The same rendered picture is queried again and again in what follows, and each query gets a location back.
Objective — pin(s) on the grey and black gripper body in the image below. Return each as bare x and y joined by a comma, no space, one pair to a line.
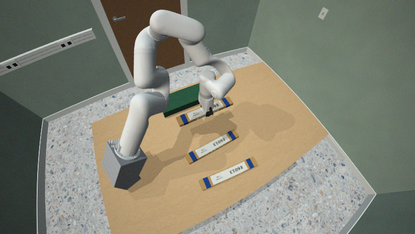
206,103

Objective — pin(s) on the dark green low platform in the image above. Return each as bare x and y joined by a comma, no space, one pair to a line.
182,99

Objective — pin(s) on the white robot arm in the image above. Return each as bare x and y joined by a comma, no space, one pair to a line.
147,75

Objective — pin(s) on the tan welding electrode pack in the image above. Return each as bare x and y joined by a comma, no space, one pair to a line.
200,113

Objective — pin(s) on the tan cardboard pack with blue bands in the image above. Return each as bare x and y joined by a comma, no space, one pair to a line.
228,173

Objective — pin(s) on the cardboard welding electrode pack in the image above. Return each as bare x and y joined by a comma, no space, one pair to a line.
211,146

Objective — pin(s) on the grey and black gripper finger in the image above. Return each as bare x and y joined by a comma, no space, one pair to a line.
210,112

